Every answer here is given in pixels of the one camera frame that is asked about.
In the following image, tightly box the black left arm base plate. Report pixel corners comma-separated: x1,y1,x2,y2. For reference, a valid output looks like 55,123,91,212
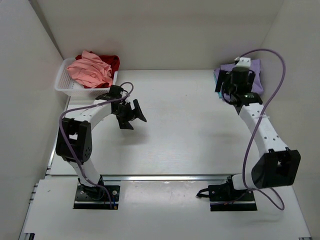
73,183,121,210

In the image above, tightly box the dark red t shirt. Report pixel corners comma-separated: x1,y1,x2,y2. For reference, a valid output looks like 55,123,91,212
76,55,120,89

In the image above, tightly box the folded teal t shirt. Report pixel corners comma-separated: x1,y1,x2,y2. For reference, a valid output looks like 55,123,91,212
213,71,223,99

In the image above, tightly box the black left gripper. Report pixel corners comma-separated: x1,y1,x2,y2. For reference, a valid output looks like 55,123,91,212
112,98,146,130

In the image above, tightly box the pink t shirt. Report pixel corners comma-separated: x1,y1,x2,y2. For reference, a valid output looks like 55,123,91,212
66,50,113,89

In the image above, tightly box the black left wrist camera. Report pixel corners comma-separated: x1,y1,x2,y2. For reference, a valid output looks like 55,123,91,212
107,85,124,100

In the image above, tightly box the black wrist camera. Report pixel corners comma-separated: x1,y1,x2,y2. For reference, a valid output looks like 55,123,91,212
230,66,252,86
107,85,124,100

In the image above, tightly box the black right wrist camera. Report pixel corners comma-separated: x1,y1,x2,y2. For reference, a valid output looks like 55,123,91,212
230,66,252,86

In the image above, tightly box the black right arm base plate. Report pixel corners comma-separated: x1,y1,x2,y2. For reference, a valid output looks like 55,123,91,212
196,182,258,212

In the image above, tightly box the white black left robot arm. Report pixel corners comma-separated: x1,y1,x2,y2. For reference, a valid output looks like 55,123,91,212
55,93,147,201

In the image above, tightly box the aluminium table edge rail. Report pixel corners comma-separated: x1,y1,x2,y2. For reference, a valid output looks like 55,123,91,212
44,174,253,182

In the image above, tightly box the purple t shirt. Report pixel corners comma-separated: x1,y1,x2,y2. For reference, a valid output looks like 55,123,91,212
214,58,265,96

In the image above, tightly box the white plastic basket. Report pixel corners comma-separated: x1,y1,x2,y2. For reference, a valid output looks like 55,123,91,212
54,51,118,98

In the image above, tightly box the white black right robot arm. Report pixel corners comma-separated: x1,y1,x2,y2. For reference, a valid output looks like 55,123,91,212
208,67,301,205

